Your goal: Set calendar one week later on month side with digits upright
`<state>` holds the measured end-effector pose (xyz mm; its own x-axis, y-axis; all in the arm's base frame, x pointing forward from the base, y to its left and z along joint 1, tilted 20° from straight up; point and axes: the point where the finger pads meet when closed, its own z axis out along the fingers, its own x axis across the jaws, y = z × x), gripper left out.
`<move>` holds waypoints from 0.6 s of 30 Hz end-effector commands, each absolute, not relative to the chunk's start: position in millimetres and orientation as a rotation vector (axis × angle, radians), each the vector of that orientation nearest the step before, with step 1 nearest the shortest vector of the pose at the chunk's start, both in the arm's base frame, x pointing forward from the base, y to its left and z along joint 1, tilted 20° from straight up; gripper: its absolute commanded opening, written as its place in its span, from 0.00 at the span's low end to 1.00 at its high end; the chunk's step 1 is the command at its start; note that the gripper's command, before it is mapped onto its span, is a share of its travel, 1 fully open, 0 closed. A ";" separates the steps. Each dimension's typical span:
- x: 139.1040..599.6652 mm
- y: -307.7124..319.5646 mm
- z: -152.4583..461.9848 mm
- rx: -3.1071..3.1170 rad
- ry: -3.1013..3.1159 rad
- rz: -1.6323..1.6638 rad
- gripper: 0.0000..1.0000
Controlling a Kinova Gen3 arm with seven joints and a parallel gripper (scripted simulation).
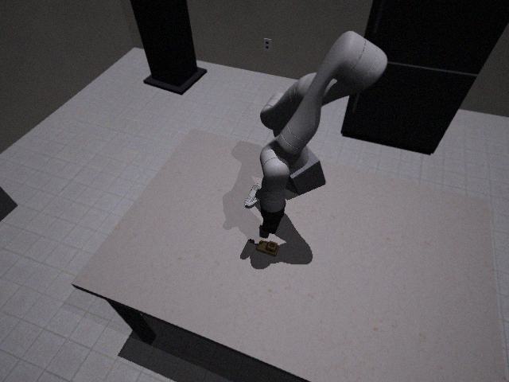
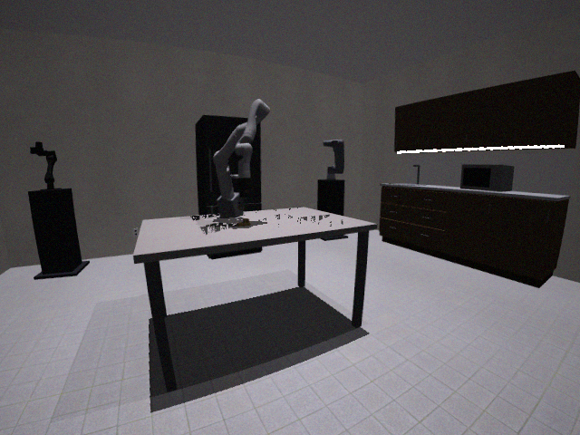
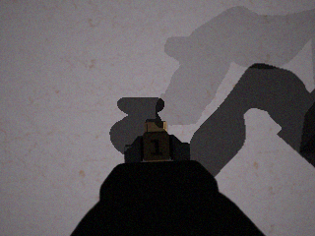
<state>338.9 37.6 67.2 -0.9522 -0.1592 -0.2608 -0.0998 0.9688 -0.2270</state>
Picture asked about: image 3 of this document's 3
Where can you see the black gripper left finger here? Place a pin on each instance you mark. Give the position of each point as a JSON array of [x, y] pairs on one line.
[[135, 151]]

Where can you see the tan rectangular tray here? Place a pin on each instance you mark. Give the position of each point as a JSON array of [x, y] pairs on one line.
[[155, 126]]

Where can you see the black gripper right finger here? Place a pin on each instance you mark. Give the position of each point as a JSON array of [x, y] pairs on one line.
[[178, 150]]

